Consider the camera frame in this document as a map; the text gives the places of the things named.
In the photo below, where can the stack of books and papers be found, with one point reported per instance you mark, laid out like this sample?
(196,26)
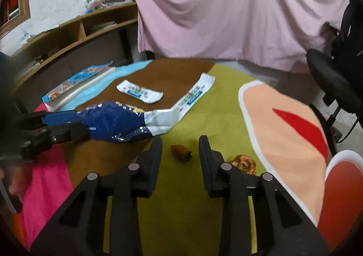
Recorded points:
(107,2)

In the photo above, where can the dark blue backpack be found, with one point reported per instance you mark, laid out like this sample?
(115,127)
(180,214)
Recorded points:
(350,23)

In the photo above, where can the pink hanging bedsheet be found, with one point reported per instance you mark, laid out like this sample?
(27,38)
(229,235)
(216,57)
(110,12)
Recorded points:
(227,3)

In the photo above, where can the brown fruit peel piece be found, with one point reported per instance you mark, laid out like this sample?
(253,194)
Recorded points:
(181,154)

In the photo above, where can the long white printed wrapper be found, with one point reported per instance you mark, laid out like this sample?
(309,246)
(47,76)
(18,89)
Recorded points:
(195,94)

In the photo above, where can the multicolour patchwork blanket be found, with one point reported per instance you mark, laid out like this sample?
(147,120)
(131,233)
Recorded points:
(283,119)

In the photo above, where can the person's left hand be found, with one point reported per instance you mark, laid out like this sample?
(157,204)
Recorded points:
(18,179)

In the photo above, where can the wooden shelf desk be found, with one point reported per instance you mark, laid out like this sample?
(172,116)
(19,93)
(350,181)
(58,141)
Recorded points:
(71,43)

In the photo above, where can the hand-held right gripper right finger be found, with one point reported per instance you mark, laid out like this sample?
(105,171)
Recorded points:
(209,176)

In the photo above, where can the orange bucket with white rim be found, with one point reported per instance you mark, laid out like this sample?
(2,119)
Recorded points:
(340,193)

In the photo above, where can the blue snack bag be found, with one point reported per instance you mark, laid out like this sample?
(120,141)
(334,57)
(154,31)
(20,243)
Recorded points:
(113,122)

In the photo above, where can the orange peel scrap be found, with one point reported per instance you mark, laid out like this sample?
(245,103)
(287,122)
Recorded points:
(244,163)

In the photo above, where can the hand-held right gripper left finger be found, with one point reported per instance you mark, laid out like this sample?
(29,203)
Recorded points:
(150,171)

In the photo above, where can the colourful picture book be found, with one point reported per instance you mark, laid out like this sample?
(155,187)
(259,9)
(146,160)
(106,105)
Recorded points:
(73,83)

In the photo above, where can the black mesh office chair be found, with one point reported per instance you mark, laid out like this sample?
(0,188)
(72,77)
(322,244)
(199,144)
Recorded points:
(329,74)

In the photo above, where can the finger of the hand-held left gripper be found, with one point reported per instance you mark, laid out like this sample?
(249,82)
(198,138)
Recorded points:
(31,119)
(68,132)

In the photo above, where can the small white printed wrapper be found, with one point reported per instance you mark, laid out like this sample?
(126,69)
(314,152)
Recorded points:
(139,91)

